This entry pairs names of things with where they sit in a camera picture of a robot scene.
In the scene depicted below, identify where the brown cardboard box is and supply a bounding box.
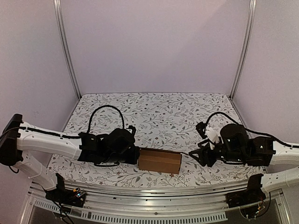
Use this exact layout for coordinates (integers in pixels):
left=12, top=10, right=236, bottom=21
left=138, top=148, right=182, bottom=175

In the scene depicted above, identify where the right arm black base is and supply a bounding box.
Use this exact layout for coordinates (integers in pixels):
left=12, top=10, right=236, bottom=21
left=225, top=174, right=266, bottom=219

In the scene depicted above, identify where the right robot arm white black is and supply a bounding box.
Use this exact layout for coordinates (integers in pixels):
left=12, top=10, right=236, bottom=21
left=189, top=122, right=299, bottom=203

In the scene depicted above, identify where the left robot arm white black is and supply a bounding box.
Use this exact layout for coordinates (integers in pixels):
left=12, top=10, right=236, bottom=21
left=0, top=114, right=140, bottom=203

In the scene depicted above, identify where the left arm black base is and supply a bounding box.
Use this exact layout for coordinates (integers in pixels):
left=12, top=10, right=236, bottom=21
left=45, top=173, right=87, bottom=208

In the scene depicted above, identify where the floral patterned table mat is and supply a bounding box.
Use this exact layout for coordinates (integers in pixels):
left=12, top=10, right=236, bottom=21
left=48, top=93, right=264, bottom=189

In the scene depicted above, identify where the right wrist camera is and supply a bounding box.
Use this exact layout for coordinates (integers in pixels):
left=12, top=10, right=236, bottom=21
left=196, top=122, right=221, bottom=150

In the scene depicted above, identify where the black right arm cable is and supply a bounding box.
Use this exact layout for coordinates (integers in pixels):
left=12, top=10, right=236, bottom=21
left=204, top=112, right=299, bottom=149

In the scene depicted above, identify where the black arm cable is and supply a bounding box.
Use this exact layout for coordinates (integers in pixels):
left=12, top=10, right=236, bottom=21
left=87, top=105, right=125, bottom=133
left=204, top=112, right=299, bottom=149

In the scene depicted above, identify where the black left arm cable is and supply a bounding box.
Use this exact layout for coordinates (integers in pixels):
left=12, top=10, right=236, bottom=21
left=87, top=105, right=125, bottom=133

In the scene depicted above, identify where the aluminium front rail frame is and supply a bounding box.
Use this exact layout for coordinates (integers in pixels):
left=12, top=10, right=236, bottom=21
left=20, top=181, right=295, bottom=224

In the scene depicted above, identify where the right aluminium corner post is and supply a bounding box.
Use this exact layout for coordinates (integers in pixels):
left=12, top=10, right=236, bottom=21
left=229, top=0, right=257, bottom=101

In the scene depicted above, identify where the aluminium corner post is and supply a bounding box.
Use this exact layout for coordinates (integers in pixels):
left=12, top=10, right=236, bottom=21
left=229, top=0, right=257, bottom=101
left=53, top=0, right=82, bottom=99

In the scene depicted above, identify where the left aluminium corner post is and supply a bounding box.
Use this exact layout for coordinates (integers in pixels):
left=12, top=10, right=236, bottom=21
left=53, top=0, right=82, bottom=99

